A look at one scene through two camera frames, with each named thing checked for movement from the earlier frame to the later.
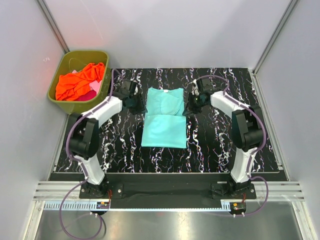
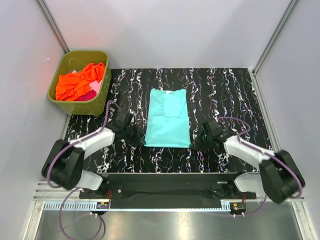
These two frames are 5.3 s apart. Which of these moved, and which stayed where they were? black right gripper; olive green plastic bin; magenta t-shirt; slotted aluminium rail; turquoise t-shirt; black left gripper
Moved: black left gripper; black right gripper
Stayed: olive green plastic bin; slotted aluminium rail; magenta t-shirt; turquoise t-shirt
